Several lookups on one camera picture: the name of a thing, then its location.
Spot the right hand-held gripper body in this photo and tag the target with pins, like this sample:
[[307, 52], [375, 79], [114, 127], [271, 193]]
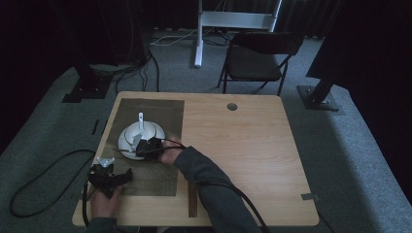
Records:
[[149, 149]]

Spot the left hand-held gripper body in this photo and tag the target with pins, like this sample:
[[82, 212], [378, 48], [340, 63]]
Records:
[[103, 179]]

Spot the white round plate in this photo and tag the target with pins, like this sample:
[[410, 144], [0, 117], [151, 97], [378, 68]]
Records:
[[122, 144]]

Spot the person's right hand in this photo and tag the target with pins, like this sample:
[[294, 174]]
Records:
[[170, 155]]

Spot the person's left hand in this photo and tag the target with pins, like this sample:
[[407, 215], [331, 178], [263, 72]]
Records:
[[103, 205]]

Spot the white bowl with dark rim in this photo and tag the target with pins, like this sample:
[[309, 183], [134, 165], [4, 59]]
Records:
[[131, 129]]

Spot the dark grey table mat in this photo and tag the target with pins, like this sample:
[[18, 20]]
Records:
[[155, 181]]

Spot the white ceramic spoon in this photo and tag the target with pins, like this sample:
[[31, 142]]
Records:
[[141, 121]]

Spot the black floor tape strip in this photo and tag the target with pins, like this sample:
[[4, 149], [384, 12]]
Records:
[[95, 127]]

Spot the grey round table grommet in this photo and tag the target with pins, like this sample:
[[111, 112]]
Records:
[[232, 106]]

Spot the black folding chair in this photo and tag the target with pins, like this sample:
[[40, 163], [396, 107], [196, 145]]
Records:
[[252, 66]]

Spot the white metal stand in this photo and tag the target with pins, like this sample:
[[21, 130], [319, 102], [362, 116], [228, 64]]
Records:
[[233, 19]]

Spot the grey tape piece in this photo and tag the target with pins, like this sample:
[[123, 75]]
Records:
[[310, 196]]

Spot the black stand with base plate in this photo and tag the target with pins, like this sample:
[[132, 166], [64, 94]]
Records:
[[319, 97], [89, 87]]

